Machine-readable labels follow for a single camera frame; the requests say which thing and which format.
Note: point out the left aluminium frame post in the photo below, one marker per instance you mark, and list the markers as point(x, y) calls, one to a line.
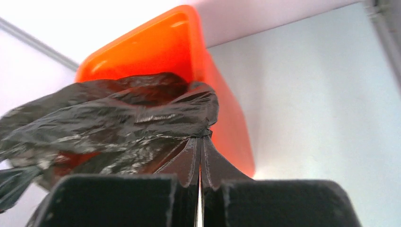
point(36, 44)

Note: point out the orange plastic trash bin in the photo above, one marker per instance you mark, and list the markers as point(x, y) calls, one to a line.
point(173, 42)

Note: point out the right aluminium frame post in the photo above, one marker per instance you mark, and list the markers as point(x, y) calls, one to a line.
point(386, 17)

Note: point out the aluminium frame post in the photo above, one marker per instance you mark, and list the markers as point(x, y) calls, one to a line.
point(36, 44)
point(386, 17)

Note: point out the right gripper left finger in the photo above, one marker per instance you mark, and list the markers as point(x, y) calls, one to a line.
point(167, 198)

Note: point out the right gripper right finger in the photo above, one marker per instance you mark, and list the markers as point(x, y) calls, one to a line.
point(232, 199)

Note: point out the black plastic trash bag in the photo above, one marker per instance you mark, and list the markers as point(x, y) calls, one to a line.
point(105, 126)

